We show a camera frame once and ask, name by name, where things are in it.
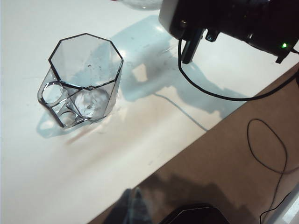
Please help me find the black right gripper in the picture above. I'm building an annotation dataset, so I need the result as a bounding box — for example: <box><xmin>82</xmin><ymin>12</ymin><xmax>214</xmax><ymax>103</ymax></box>
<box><xmin>174</xmin><ymin>0</ymin><xmax>248</xmax><ymax>64</ymax></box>

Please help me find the translucent left gripper finger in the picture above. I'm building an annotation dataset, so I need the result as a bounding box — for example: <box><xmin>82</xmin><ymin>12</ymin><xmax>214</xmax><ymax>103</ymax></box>
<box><xmin>118</xmin><ymin>186</ymin><xmax>152</xmax><ymax>224</ymax></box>

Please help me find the clear red-labelled water bottle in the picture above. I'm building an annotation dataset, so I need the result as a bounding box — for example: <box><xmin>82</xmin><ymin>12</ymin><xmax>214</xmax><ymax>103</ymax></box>
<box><xmin>115</xmin><ymin>0</ymin><xmax>162</xmax><ymax>10</ymax></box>

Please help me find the black glossy robot base housing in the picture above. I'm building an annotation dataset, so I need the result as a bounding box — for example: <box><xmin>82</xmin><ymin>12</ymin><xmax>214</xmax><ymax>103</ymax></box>
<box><xmin>161</xmin><ymin>203</ymin><xmax>231</xmax><ymax>224</ymax></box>

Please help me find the clear grey faceted mug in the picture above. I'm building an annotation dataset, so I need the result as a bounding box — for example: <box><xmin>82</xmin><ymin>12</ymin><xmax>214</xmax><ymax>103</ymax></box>
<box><xmin>37</xmin><ymin>33</ymin><xmax>124</xmax><ymax>128</ymax></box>

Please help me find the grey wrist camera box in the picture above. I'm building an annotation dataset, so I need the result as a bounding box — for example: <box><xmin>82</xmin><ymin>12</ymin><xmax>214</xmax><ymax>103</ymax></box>
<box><xmin>158</xmin><ymin>0</ymin><xmax>187</xmax><ymax>39</ymax></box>

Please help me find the thick black camera cable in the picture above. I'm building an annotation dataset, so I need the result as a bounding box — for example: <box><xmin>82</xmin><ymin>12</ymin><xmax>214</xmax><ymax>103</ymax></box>
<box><xmin>177</xmin><ymin>38</ymin><xmax>299</xmax><ymax>101</ymax></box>

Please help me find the thin black floor cable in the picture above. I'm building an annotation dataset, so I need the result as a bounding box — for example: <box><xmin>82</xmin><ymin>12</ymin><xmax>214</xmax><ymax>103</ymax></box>
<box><xmin>247</xmin><ymin>119</ymin><xmax>299</xmax><ymax>224</ymax></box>

